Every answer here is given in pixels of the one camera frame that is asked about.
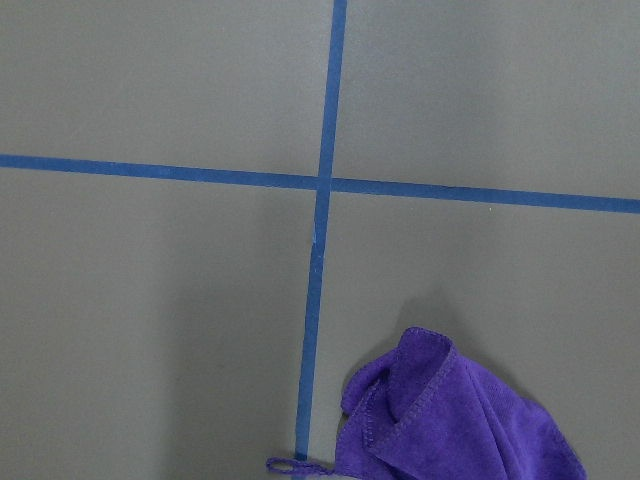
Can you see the purple microfiber towel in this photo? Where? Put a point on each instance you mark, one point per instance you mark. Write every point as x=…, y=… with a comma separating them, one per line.
x=425, y=411

